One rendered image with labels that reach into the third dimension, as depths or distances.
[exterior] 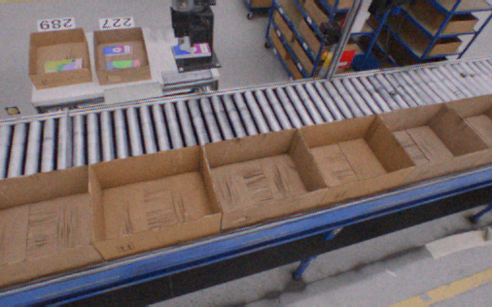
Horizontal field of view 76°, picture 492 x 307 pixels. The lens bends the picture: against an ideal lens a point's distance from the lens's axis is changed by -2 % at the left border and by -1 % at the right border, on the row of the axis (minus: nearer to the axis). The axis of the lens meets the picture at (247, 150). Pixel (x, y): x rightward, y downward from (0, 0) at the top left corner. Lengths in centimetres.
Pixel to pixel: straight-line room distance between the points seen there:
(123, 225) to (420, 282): 188
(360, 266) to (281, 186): 113
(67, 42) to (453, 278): 286
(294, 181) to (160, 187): 54
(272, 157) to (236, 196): 25
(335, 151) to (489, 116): 95
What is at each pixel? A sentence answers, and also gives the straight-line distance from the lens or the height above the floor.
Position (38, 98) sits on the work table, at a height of 75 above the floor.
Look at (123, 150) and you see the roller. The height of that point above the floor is 75.
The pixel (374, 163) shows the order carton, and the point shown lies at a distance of 153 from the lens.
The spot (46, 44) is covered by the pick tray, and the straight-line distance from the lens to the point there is 229.
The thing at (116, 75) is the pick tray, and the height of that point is 81.
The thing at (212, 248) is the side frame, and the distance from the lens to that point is 114.
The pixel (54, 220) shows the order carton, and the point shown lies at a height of 88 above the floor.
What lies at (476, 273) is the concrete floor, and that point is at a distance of 272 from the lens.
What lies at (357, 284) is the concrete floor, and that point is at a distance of 225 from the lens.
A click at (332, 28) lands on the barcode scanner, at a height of 108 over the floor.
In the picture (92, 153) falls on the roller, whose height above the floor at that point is 75.
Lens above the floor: 198
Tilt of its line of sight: 52 degrees down
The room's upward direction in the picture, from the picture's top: 10 degrees clockwise
